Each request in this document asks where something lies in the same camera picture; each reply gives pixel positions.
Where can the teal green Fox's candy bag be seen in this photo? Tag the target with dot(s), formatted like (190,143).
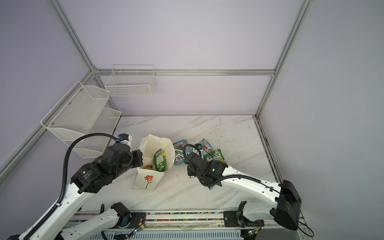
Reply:
(207,149)

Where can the white flowered paper bag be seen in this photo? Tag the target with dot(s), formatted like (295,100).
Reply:
(147,180)

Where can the white wire basket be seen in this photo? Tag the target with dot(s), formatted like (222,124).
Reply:
(131,81)

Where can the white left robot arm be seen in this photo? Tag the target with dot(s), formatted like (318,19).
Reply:
(85,183)

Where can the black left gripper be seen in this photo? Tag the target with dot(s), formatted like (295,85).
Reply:
(137,155)

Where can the pink Fox's fruits candy bag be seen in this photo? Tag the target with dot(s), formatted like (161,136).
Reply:
(147,167)

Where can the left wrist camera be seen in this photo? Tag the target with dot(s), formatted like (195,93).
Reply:
(125,139)

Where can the green Fox's Spring Tea bag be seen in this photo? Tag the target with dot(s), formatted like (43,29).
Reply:
(159,161)

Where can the white mesh two-tier shelf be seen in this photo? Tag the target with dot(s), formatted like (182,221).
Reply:
(83,110)

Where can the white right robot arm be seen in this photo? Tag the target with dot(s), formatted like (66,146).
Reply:
(283,198)

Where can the green yellow Fox's candy bag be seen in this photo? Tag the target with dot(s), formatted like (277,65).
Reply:
(215,155)

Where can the aluminium frame post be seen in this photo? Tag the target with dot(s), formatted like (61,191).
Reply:
(70,30)

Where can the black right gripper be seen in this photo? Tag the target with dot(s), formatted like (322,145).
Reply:
(189,172)

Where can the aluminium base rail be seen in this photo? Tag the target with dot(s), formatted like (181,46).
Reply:
(194,220)

